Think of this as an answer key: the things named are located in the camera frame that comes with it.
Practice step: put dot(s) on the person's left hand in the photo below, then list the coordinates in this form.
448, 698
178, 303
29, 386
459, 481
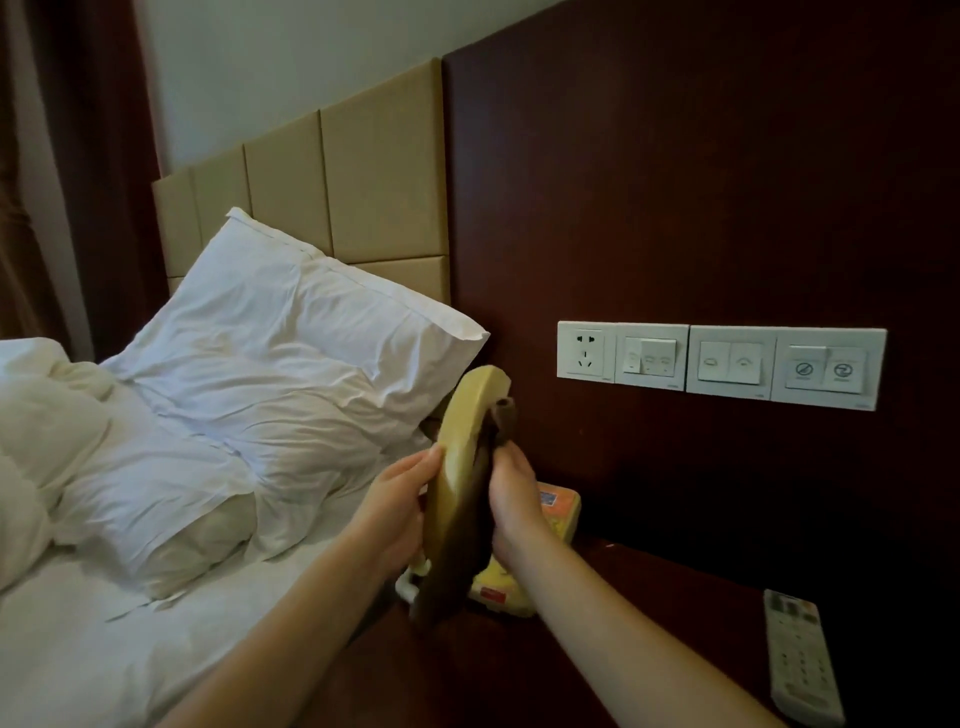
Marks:
394, 510

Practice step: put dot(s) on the person's right hand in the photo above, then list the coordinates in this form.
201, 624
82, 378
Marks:
514, 502

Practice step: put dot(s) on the brown cleaning cloth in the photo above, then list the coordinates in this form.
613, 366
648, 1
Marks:
469, 525

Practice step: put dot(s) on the white remote control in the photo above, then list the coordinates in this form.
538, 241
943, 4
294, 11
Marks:
802, 660

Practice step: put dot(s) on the person's right forearm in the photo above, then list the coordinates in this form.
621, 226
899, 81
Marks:
630, 652

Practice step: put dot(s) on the dark wooden nightstand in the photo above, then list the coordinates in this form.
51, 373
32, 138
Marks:
675, 615

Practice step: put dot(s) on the smooth white pillow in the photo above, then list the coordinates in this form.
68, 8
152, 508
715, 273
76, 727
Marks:
285, 330

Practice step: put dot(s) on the crumpled white pillow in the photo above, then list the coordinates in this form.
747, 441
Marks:
165, 487

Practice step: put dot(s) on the white bed sheet mattress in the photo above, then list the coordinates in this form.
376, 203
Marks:
90, 660

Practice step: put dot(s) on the crumpled white duvet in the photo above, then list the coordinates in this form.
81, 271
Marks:
37, 435

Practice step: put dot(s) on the dark brown curtain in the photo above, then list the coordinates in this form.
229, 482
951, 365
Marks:
97, 150

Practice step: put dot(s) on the white socket and switch panel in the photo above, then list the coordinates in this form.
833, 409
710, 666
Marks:
585, 352

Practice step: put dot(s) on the white four-button switch panel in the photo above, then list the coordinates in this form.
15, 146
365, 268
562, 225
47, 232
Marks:
787, 367

